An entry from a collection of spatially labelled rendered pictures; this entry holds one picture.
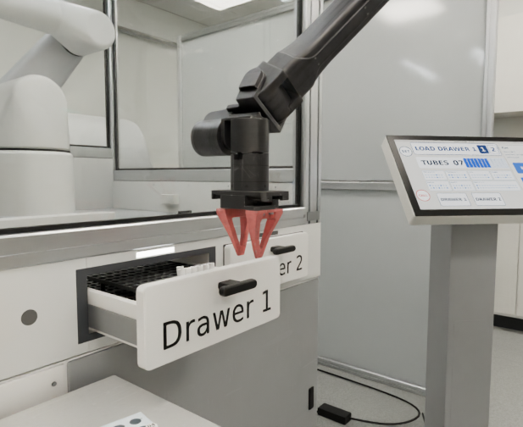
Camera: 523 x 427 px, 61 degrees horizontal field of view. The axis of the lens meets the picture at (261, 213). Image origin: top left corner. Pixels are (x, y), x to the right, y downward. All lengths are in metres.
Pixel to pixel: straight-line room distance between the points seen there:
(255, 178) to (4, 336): 0.39
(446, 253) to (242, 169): 0.98
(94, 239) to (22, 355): 0.18
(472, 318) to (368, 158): 1.09
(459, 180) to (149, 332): 1.07
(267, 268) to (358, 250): 1.68
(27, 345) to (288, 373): 0.67
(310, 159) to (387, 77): 1.29
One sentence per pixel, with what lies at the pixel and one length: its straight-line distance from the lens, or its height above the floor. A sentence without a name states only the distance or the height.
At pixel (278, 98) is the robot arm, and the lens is 0.68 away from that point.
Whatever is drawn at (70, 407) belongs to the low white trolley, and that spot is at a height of 0.76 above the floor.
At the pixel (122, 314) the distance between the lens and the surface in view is 0.67.
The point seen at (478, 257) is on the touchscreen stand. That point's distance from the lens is 1.54.
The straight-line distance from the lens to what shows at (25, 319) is 0.70.
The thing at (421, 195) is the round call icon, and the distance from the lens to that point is 1.34.
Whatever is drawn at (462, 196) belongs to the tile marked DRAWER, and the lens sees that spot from 1.40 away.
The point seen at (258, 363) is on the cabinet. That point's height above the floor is 0.64.
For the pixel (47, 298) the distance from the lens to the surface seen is 0.70.
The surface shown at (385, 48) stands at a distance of 2.42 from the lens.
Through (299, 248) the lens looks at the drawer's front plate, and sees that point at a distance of 1.10.
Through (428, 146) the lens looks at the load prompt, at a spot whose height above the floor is 1.16.
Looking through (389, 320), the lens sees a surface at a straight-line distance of 2.43.
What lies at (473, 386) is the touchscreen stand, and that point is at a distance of 1.66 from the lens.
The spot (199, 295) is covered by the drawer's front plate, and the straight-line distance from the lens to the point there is 0.65.
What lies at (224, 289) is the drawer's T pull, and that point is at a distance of 0.63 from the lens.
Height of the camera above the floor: 1.07
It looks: 5 degrees down
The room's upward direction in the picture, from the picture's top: straight up
